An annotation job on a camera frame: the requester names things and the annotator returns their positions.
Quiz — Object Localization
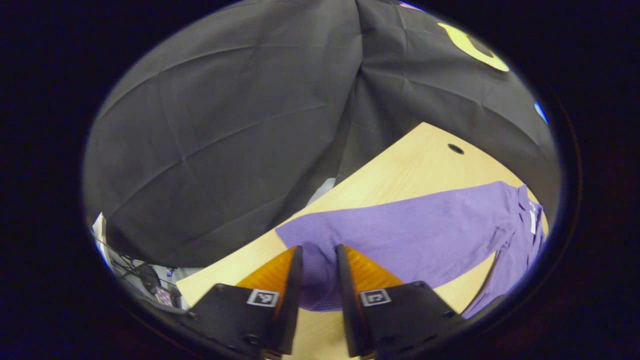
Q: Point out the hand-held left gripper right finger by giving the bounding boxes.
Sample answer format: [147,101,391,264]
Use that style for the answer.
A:
[335,243,466,360]

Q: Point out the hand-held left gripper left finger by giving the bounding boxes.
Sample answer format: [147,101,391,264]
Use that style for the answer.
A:
[182,245,305,360]

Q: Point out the purple shirt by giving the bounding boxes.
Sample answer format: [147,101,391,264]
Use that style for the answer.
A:
[275,181,546,319]

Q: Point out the black backdrop cloth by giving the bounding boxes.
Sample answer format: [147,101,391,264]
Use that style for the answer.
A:
[82,0,561,268]

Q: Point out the black cables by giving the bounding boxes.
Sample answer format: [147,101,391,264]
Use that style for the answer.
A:
[107,245,176,297]

